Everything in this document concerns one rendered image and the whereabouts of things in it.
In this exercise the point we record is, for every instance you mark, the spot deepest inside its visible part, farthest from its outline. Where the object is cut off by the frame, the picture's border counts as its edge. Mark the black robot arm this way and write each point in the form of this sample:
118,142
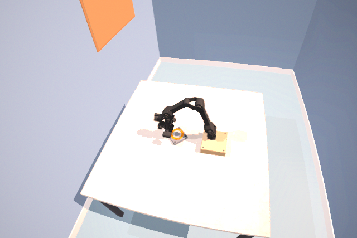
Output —
167,115

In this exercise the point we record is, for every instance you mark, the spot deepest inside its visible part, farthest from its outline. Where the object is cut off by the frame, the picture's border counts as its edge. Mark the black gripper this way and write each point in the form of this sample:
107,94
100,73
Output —
169,129

